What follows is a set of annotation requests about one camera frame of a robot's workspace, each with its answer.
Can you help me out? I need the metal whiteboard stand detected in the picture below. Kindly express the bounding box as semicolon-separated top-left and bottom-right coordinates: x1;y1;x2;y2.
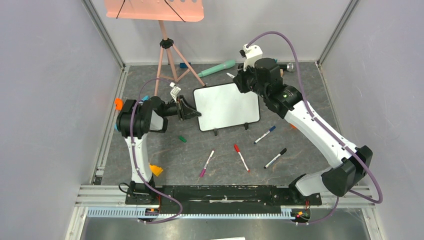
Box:
212;122;250;137

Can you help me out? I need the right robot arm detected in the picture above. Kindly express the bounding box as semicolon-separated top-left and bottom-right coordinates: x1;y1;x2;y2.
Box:
233;58;373;204

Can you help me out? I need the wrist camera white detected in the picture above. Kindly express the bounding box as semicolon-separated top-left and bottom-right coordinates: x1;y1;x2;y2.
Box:
241;44;263;72
169;82;181;102

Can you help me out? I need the white whiteboard black frame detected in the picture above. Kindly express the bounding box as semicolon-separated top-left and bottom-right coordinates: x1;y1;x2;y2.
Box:
192;83;261;132

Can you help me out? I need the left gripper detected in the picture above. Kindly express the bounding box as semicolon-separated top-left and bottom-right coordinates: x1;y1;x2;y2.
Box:
161;95;202;121

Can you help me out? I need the black microphone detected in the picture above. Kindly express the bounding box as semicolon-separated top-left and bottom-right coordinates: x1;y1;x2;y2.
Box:
278;62;295;73

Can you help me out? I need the dark blue block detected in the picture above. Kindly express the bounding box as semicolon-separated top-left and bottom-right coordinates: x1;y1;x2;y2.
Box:
179;62;188;69

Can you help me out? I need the red cap marker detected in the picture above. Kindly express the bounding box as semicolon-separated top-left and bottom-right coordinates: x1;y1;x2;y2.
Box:
233;143;251;173

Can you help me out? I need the pink music stand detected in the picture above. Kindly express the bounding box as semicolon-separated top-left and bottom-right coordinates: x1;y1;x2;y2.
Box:
104;0;206;87

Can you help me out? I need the green marker cap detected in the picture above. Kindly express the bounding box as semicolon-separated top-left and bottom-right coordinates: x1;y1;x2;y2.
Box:
178;136;187;143

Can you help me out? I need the blue cap marker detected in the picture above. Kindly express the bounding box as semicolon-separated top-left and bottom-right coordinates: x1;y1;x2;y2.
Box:
253;125;276;145

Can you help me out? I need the black cap marker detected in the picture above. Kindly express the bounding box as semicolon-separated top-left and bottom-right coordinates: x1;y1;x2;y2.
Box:
263;148;287;169

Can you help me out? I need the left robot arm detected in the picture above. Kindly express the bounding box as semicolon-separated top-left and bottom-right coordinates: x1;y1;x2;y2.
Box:
115;95;202;205

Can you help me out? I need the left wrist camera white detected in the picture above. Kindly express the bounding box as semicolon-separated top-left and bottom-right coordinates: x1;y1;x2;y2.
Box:
169;82;181;102

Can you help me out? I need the orange stepped wedge block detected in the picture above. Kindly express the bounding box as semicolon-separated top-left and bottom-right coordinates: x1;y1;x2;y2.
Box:
149;164;164;177

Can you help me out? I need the purple cap marker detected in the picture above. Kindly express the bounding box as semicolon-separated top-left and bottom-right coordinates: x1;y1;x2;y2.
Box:
199;149;215;178

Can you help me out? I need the orange block left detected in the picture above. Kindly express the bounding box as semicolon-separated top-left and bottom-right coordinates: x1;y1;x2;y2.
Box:
114;98;124;111

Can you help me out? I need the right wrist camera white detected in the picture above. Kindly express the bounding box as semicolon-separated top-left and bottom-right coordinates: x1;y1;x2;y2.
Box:
241;44;263;72

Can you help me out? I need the teal bottle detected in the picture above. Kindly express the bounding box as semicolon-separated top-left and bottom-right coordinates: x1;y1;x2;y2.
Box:
197;59;236;78

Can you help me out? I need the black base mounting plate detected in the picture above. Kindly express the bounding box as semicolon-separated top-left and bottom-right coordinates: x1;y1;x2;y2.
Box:
125;183;322;215

